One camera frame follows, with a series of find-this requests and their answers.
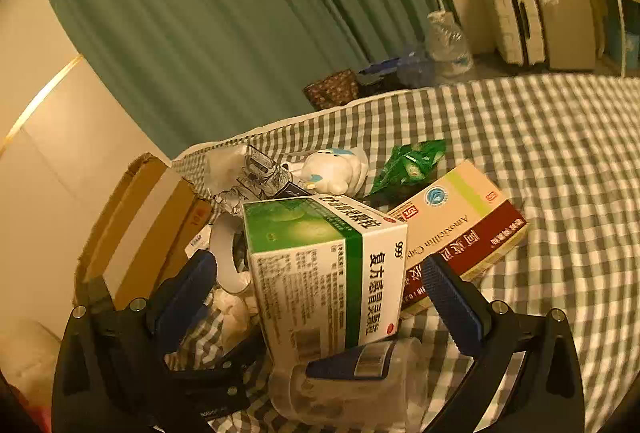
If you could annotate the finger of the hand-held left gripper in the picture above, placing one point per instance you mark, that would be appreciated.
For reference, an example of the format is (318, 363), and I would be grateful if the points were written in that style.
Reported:
(220, 393)

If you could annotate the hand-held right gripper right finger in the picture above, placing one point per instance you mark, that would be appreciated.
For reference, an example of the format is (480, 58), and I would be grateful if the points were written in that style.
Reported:
(455, 308)

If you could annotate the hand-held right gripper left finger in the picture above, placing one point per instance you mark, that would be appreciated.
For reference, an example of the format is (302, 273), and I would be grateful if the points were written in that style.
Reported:
(182, 303)

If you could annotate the brown cardboard box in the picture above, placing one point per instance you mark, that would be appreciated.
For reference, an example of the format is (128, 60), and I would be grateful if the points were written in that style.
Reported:
(130, 223)

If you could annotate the green and white medicine box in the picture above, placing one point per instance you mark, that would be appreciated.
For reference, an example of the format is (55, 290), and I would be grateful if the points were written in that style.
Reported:
(325, 273)

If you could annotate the white toy with blue star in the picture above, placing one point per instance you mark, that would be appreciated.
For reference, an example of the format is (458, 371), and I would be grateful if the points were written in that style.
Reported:
(335, 173)

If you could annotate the crumpled white tissue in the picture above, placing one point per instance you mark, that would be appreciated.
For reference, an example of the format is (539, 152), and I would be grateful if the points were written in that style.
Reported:
(232, 318)

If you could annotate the white tape roll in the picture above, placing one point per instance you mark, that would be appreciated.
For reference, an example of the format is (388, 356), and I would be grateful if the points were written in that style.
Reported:
(222, 258)

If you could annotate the beige and maroon medicine box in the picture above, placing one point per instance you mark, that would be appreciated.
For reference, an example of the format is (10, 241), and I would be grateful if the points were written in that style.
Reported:
(465, 213)

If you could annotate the clear plastic container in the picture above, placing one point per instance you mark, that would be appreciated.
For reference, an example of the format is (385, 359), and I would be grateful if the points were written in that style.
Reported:
(400, 393)

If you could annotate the dark blue tube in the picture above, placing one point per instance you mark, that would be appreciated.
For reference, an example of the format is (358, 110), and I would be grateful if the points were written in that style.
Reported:
(340, 365)

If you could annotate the green snack packet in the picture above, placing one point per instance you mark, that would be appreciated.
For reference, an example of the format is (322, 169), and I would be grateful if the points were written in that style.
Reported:
(407, 165)

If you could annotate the blue plastic bag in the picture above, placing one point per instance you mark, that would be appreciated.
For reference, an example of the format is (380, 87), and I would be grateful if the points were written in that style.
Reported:
(395, 68)

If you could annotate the brown patterned box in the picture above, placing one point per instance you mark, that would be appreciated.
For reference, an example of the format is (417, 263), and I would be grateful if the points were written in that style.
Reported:
(330, 88)

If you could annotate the large clear water bottle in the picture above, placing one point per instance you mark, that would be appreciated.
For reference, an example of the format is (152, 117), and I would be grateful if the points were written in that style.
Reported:
(450, 43)

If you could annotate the green curtain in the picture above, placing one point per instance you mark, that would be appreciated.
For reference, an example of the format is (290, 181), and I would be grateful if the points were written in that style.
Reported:
(200, 13)

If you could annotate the white suitcase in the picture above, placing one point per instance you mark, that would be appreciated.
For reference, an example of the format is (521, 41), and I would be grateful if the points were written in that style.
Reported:
(505, 18)

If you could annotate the grey fridge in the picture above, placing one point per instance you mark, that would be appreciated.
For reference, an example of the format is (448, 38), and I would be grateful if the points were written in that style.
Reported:
(565, 13)

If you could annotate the white cabinet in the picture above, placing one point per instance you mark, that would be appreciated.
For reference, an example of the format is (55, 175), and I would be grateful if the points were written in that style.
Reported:
(617, 23)

